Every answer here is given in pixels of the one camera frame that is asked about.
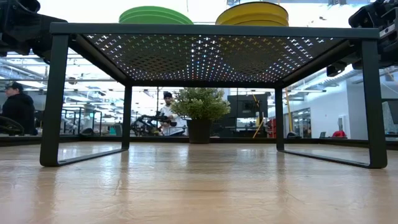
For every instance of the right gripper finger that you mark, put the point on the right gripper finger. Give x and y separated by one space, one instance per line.
335 70

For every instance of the yellow patterned mini bowl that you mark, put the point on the yellow patterned mini bowl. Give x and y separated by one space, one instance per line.
258 23
252 14
252 5

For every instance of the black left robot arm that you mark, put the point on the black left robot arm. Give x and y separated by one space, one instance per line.
18 5

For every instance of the black background robot arm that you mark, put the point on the black background robot arm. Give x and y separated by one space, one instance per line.
146 123

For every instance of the red cloth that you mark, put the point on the red cloth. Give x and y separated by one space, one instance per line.
339 134

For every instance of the grey leaning panel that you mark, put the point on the grey leaning panel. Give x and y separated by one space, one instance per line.
390 113

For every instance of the person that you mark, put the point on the person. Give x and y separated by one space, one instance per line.
178 127
18 109

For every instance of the large black display screen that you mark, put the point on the large black display screen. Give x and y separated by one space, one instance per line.
245 105

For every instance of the black perforated metal shelf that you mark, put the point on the black perforated metal shelf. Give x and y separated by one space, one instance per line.
214 30

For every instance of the artificial plant in black pot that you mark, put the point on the artificial plant in black pot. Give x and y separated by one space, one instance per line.
199 130

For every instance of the black aluminium table frame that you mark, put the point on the black aluminium table frame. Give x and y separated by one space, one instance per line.
217 140

